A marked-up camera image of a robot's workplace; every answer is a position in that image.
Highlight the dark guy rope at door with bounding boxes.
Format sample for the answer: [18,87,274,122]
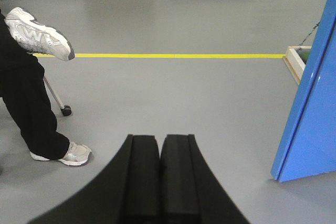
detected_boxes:
[298,21,321,49]

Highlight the blue door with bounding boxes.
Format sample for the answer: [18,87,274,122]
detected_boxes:
[271,0,335,182]

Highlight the green sandbag left of pair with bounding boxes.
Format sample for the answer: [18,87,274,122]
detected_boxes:
[300,51,310,64]

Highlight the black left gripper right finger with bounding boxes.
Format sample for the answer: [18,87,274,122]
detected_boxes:
[161,134,249,223]

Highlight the black trouser legs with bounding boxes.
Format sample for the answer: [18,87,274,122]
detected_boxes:
[1,15,70,160]

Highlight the office chair leg with caster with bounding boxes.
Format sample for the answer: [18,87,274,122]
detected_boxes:
[44,76,72,116]

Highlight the plywood base of door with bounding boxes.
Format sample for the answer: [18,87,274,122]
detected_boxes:
[283,46,311,85]

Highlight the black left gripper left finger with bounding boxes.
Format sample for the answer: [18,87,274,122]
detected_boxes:
[27,134,161,224]

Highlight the white sneaker of seated person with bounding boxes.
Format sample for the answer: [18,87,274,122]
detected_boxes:
[4,7,75,61]

